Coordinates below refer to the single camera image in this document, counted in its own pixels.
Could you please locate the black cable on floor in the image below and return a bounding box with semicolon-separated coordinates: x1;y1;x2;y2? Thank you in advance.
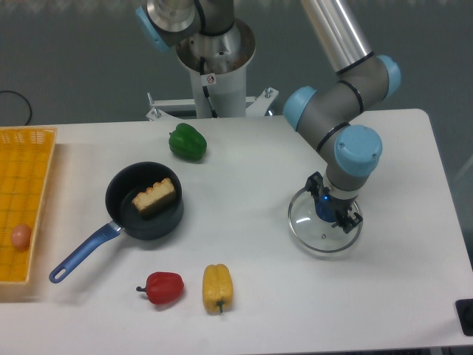
0;90;33;126

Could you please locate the silver blue-capped robot arm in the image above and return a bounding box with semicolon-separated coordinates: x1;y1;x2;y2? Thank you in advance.
135;1;401;233

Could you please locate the green bell pepper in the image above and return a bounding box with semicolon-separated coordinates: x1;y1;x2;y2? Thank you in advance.
169;123;207;161

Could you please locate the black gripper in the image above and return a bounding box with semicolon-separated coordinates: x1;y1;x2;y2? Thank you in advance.
304;172;363;234

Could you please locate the brown egg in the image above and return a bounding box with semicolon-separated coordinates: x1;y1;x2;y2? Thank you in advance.
10;223;32;251

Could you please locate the yellow plastic basket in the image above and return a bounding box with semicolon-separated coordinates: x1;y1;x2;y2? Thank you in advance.
1;126;58;285

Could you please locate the glass pot lid blue knob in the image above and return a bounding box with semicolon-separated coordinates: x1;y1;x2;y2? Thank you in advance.
287;186;364;254

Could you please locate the black saucepan blue handle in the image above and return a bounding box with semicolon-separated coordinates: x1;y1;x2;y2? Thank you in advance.
49;162;184;283

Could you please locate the toasted bread block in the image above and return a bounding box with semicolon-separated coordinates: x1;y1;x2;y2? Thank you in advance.
132;177;177;218

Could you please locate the black device at table edge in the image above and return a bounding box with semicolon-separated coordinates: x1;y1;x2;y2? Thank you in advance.
455;299;473;337

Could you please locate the red bell pepper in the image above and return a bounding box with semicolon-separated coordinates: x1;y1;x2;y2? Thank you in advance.
136;271;184;305

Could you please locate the yellow bell pepper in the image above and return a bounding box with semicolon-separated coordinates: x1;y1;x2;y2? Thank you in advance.
202;264;234;314

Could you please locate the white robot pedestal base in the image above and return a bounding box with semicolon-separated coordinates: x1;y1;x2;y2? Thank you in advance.
146;18;279;121

